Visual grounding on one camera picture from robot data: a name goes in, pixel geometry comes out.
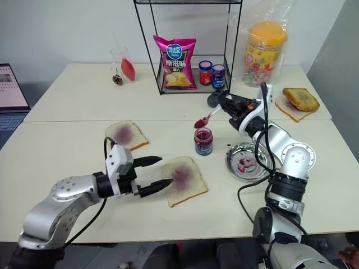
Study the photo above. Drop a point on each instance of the browned toast slice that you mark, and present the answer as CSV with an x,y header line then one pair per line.
x,y
301,99

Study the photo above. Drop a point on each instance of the small brown patterned object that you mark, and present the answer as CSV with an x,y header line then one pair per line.
x,y
117,79

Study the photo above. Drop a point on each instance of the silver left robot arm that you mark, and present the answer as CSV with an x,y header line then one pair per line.
x,y
47,207

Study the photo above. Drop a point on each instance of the red-labelled jam jar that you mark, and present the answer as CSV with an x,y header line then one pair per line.
x,y
205,74

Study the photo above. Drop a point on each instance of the candy jar with orange lid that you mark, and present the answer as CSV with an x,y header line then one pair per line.
x,y
263,56

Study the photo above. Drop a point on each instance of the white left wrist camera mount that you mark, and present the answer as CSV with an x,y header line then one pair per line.
x,y
119,162

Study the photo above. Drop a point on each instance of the clear drinking glass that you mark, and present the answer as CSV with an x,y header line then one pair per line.
x,y
117,61

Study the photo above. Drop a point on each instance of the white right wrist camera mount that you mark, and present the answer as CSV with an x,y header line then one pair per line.
x,y
259,110

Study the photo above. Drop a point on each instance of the pink potato chips bag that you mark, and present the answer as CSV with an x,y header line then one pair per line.
x,y
176,64

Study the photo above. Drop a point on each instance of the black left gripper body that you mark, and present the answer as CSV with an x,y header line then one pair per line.
x,y
126,180

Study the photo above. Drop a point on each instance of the open laptop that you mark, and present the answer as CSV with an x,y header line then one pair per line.
x,y
9,89

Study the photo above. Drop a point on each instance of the candy jar in plastic bag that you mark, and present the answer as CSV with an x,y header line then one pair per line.
x,y
252,16

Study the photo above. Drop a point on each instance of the small jam-stained bread slice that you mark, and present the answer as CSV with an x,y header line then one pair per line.
x,y
126,135

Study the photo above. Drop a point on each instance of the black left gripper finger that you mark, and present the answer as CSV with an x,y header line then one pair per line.
x,y
152,188
147,161

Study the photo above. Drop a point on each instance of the red plastic squeeze bulb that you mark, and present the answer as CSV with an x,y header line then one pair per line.
x,y
129,70

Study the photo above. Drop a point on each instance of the blue-labelled jam jar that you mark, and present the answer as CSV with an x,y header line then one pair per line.
x,y
218,78

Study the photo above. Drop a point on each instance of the open glass jam jar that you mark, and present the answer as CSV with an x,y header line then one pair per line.
x,y
203,143

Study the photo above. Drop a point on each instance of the metal spoon with jam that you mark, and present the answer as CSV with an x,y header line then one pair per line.
x,y
202,122

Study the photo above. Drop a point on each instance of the round stainless steel plate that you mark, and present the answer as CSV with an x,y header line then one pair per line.
x,y
244,162

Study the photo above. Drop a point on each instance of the white bread slice under toast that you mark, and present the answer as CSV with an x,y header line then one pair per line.
x,y
289,112

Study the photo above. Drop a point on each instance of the large jam-stained bread slice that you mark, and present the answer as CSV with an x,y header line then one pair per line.
x,y
183,179

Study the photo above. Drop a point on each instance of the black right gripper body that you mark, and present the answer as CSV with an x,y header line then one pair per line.
x,y
238,107

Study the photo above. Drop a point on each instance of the reddish brown object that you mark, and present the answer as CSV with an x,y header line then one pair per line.
x,y
349,253

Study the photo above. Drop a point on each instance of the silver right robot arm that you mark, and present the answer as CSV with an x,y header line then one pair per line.
x,y
291,168

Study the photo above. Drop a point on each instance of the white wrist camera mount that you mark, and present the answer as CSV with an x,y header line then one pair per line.
x,y
119,162
259,110

